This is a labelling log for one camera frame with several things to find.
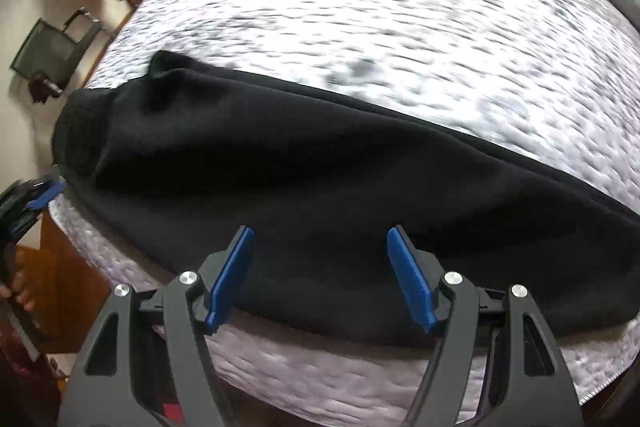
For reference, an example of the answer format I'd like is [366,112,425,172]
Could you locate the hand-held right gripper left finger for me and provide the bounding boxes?
[59,225,255,427]

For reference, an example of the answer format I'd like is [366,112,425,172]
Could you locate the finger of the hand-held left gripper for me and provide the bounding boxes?
[20,174,67,220]

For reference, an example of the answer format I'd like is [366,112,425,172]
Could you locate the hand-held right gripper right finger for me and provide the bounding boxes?
[386,225,585,427]

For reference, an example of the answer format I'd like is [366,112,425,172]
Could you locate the black pants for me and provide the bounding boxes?
[51,50,640,349]

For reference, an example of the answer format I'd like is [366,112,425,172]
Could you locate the person's left hand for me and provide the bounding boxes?
[0,252,37,312]

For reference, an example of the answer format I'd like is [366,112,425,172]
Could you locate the black mesh office chair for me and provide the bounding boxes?
[10,7,113,92]

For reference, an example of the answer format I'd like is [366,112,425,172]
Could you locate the white quilted mattress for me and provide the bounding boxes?
[50,0,640,427]

